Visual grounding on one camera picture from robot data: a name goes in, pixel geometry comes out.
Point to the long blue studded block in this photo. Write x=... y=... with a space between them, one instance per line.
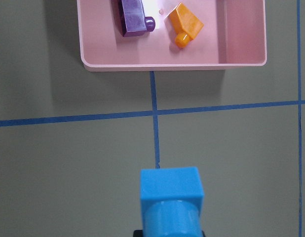
x=171 y=202

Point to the purple block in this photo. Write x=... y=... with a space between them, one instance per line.
x=133 y=20

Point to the orange block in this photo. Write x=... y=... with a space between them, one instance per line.
x=185 y=24

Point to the pink plastic box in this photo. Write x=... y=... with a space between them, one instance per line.
x=233 y=35

